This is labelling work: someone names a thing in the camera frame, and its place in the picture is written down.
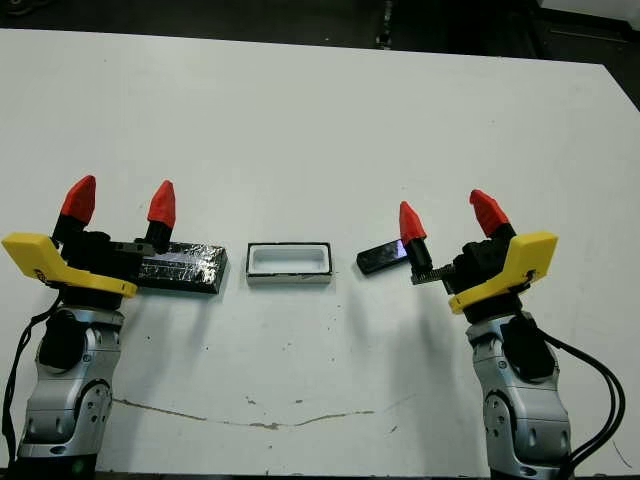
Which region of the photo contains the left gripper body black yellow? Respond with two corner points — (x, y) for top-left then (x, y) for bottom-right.
(1, 227), (170, 309)

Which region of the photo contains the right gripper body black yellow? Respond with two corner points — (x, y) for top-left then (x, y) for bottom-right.
(409, 231), (558, 316)

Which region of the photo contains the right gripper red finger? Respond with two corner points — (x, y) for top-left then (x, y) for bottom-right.
(398, 200), (435, 271)
(468, 188), (517, 247)

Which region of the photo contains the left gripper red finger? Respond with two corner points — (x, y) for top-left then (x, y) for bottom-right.
(52, 175), (97, 240)
(144, 179), (177, 246)

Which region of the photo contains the small black camera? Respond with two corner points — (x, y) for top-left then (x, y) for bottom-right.
(356, 238), (414, 275)

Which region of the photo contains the shiny black box lid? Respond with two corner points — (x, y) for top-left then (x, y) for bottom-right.
(137, 243), (230, 297)

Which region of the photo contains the black chair leg with caster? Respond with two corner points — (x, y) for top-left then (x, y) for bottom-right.
(375, 0), (401, 51)

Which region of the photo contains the white cabinet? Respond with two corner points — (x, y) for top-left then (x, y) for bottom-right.
(545, 0), (640, 10)

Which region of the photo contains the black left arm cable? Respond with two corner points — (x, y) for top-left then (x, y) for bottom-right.
(1, 310), (51, 451)

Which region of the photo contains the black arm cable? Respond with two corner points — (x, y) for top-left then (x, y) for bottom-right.
(543, 333), (627, 474)
(1, 310), (51, 451)

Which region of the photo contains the white camera box base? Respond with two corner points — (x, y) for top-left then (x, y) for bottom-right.
(245, 241), (334, 287)

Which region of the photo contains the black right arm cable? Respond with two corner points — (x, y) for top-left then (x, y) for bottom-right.
(543, 333), (627, 474)

